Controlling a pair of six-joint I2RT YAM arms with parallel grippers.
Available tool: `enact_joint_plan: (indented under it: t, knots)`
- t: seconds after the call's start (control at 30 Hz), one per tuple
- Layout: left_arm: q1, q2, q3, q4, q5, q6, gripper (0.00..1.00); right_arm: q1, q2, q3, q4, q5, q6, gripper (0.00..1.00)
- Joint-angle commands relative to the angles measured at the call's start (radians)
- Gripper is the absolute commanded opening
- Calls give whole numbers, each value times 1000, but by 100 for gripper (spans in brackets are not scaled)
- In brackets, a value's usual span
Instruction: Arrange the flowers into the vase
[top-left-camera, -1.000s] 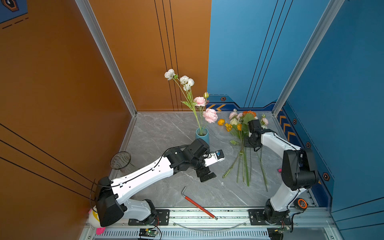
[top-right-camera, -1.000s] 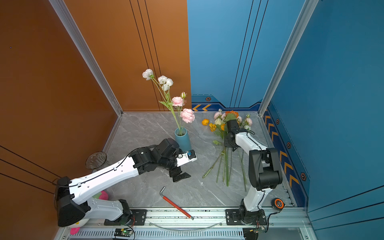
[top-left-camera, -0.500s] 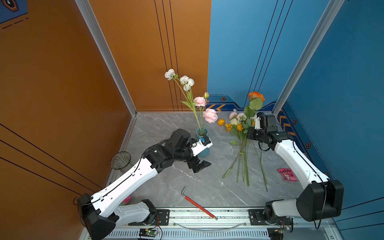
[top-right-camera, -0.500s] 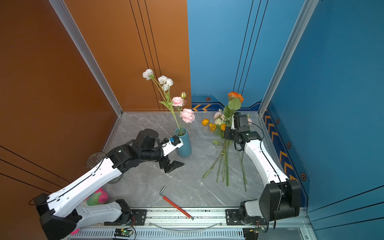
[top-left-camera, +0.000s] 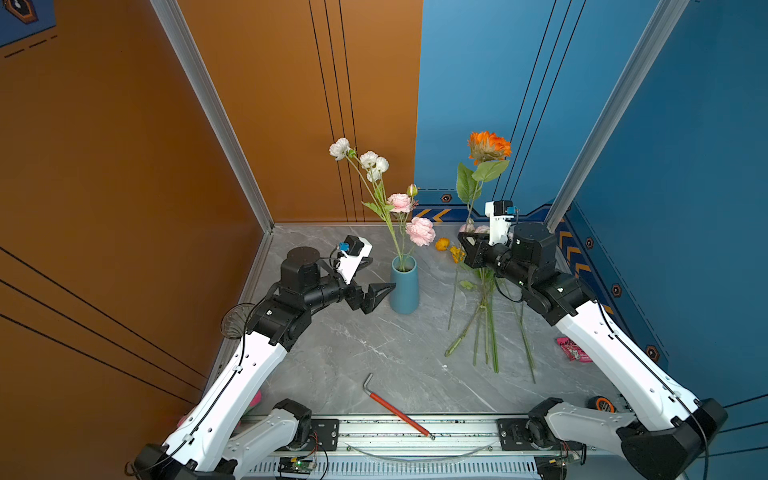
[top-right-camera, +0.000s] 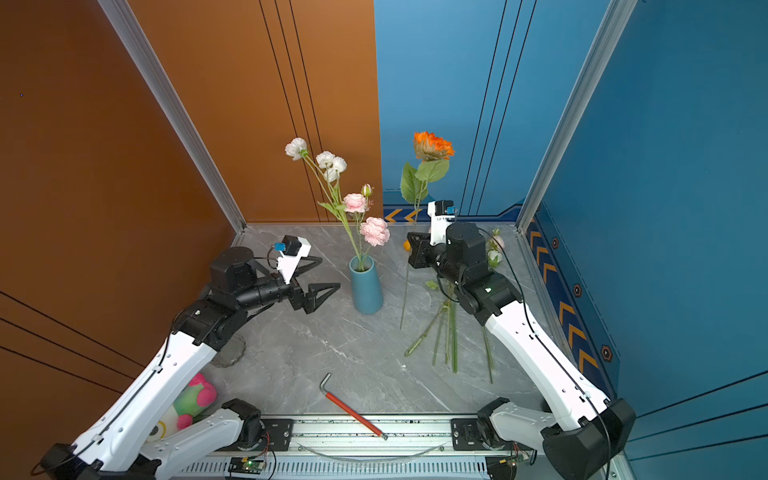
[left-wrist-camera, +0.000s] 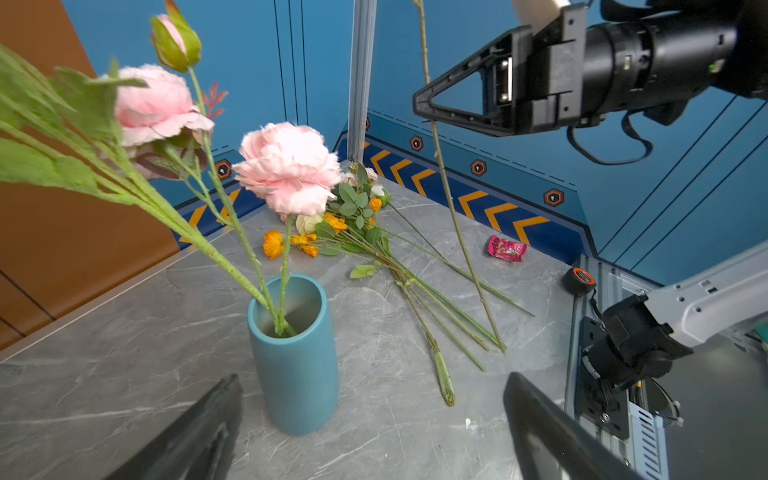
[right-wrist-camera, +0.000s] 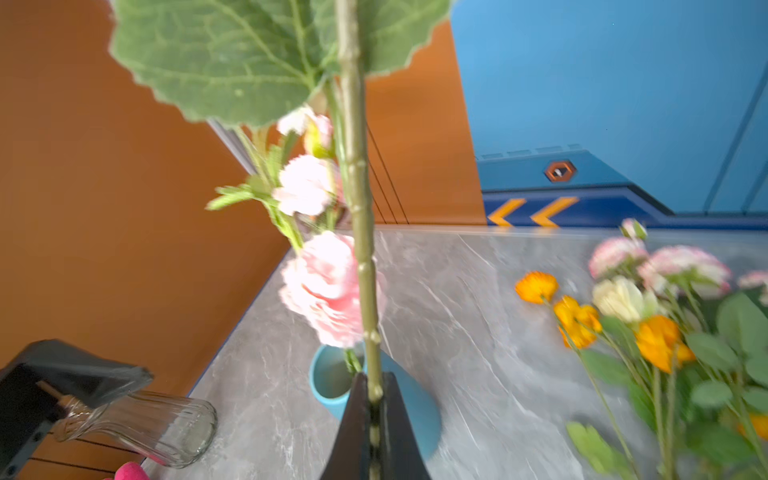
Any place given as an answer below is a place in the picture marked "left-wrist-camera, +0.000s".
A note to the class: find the orange black tape measure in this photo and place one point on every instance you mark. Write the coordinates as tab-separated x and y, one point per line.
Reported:
578	282

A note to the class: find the teal ceramic vase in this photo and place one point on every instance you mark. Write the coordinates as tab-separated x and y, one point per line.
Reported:
299	375

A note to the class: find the right aluminium corner post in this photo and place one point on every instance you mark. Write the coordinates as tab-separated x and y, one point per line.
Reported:
361	64

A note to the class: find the pink peony flower stem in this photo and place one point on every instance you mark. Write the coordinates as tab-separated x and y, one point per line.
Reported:
282	168

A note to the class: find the yellow ranunculus flower stem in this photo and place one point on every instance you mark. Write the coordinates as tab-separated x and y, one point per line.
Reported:
278	245

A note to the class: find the pink candy wrapper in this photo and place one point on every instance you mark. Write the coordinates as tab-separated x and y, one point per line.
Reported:
506	250

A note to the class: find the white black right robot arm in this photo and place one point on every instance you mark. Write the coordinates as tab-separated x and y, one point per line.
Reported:
652	60

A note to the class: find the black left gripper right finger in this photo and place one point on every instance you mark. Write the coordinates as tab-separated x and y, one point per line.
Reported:
549	444

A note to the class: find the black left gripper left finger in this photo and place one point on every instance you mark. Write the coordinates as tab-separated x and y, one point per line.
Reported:
199	444

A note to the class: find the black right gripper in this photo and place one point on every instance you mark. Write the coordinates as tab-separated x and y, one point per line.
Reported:
531	82

